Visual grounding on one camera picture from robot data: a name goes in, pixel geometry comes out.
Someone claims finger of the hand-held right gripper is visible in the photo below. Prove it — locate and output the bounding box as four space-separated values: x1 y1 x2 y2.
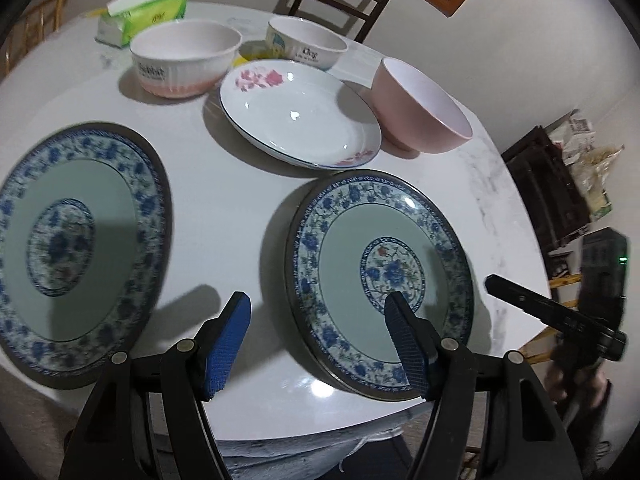
485 274 613 341

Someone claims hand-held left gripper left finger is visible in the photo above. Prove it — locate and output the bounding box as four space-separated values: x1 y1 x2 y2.
59 291 252 480

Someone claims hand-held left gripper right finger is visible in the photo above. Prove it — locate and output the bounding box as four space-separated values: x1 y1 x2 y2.
384 291 583 480

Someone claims blue floral plate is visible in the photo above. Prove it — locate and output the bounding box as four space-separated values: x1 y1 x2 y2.
0 121 173 391
284 170 475 402

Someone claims plain pink bowl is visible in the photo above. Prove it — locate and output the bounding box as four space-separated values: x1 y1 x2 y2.
372 56 474 155

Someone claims white plate with pink flowers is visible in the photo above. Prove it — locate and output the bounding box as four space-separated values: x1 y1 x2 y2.
219 58 382 170

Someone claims white ribbed bowl pink base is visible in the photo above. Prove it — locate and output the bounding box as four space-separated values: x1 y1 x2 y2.
130 18 243 99

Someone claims cream cartoon print bowl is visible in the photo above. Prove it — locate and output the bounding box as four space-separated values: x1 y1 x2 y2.
265 15 349 72

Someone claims person's right hand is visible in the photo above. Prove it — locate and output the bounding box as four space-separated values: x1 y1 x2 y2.
546 360 612 411

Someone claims yellow wooden stool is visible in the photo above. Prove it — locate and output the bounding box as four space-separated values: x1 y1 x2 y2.
517 272 583 366

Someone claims yellowish plastic bag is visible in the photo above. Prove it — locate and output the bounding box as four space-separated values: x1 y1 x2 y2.
575 145 626 221

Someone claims dark wooden chair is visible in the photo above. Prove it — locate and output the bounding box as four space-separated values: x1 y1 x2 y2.
501 125 591 256
287 0 401 43

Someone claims printed plastic bag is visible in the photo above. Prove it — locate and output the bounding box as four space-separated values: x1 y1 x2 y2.
547 110 597 166

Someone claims round yellow warning sticker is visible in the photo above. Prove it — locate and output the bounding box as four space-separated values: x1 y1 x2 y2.
239 42 281 63

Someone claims green tissue pack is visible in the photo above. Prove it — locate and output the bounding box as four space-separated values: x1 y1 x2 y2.
95 0 188 49

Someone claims bamboo chair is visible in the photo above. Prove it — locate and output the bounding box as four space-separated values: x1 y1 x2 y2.
0 0 71 76

